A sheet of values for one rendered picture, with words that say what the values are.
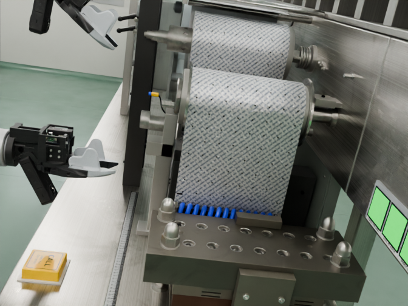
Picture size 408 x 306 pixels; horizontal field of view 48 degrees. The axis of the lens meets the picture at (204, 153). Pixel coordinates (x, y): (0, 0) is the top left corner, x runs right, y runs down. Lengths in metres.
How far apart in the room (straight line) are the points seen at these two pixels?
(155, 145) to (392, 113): 0.49
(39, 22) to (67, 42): 5.73
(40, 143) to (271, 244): 0.48
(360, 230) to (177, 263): 0.59
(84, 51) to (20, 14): 0.94
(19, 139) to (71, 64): 5.77
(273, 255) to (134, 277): 0.29
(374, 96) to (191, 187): 0.40
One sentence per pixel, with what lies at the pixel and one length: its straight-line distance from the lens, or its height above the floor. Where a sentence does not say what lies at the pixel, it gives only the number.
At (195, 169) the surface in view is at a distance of 0.95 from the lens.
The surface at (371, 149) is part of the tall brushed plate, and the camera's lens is 0.85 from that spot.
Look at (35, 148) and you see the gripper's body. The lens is 0.97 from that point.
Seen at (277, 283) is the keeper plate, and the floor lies 1.01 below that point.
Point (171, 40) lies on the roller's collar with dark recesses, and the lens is 1.17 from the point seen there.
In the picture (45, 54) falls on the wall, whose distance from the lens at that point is 6.78.
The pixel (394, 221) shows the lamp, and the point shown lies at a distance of 0.74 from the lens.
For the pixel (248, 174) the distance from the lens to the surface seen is 0.97.
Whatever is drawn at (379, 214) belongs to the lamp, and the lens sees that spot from 0.78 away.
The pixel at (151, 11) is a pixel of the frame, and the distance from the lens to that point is 1.22.
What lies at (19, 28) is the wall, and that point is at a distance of 6.83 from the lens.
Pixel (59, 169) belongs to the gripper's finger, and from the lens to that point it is 0.93.
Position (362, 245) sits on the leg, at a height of 0.90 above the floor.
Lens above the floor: 1.48
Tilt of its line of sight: 20 degrees down
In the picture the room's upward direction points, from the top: 9 degrees clockwise
